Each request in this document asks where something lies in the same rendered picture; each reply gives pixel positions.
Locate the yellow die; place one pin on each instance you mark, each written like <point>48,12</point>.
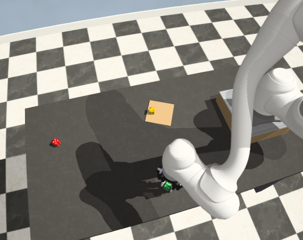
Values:
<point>152,110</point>

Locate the red die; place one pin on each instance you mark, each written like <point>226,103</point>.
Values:
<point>56,142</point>

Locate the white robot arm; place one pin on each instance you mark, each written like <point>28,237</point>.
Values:
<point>256,99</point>

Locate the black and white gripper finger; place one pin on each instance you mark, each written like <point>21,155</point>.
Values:
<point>175,186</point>
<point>160,175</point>

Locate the green die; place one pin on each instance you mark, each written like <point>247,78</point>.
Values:
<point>167,186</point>

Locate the pale yellow mat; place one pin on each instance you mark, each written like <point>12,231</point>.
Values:
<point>162,114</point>

